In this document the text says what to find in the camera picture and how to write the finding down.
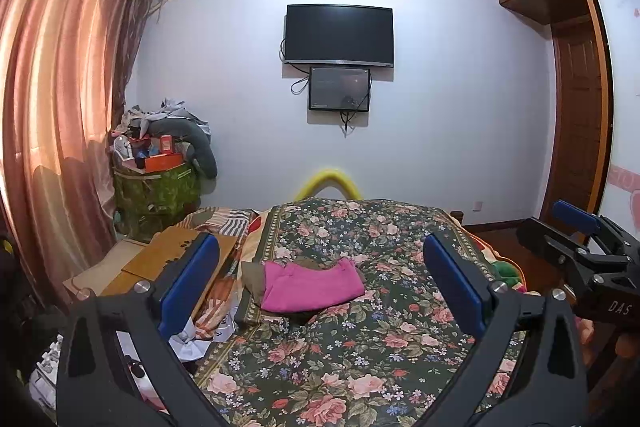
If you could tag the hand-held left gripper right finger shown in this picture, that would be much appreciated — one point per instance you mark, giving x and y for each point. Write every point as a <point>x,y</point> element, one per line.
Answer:
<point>452,287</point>

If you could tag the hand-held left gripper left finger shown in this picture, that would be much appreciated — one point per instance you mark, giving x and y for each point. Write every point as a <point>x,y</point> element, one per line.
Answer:
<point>192,282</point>

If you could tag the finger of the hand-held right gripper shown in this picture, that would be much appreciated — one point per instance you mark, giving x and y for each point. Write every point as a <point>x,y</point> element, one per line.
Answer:
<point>545,237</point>
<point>575,217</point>

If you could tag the pink pants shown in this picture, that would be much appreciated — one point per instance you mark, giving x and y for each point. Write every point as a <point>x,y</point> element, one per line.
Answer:
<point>310,287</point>

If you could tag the cardboard box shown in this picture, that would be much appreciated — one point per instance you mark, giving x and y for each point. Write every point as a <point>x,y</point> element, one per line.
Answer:
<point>150,252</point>

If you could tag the crumpled white paper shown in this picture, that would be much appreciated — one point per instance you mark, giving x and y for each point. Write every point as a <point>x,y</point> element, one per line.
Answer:
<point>187,347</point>

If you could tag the green storage bag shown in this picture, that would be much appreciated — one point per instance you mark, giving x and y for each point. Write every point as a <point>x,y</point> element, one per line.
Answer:
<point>155,192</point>

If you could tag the wooden door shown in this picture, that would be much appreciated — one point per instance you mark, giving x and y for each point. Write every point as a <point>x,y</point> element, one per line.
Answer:
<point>580,107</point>

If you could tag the orange box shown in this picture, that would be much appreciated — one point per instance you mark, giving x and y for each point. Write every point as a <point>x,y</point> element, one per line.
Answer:
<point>162,163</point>

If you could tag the floral bed blanket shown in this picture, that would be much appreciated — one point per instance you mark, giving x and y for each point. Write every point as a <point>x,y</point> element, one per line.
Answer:
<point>350,357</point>

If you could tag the red box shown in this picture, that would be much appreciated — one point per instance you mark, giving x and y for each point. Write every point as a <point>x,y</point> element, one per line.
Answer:
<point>166,144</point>

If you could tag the small white fan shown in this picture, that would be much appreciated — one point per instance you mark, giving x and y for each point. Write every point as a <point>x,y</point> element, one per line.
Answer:
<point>121,149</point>

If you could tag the yellow plush object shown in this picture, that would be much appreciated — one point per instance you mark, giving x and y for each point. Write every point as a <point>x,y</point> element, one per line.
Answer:
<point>325,174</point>

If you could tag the pink curtain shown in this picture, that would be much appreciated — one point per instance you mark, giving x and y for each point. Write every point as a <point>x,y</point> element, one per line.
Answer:
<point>60,82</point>

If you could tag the wooden bed post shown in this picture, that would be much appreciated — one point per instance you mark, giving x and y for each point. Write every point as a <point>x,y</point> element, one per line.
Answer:
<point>457,217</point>

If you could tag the white wall socket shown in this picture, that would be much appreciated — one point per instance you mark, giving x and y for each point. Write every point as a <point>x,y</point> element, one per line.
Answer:
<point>478,206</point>

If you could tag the small wall monitor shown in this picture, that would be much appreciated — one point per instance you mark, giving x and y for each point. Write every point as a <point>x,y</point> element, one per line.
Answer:
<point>340,89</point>

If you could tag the black wall television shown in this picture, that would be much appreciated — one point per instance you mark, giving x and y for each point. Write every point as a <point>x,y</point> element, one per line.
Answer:
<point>340,34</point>

